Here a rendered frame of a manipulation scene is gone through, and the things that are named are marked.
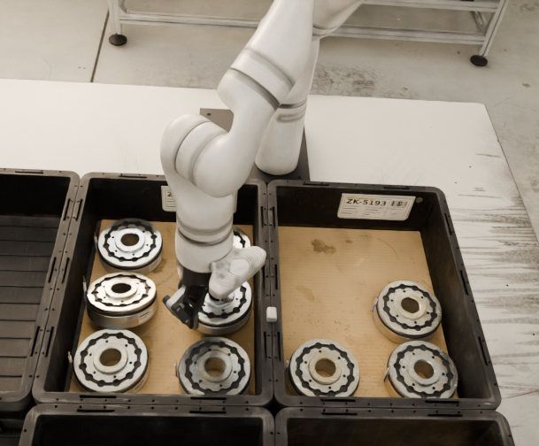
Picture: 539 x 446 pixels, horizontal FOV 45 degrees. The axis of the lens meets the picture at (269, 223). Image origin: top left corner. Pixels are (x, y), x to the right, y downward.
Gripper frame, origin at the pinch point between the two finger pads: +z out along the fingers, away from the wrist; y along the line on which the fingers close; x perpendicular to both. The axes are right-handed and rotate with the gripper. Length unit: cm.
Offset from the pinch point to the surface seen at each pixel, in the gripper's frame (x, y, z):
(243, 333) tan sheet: 5.3, -3.4, 4.5
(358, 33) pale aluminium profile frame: -90, -186, 75
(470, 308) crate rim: 29.6, -24.6, -5.5
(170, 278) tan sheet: -10.1, -2.5, 4.4
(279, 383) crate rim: 17.5, 3.7, -5.4
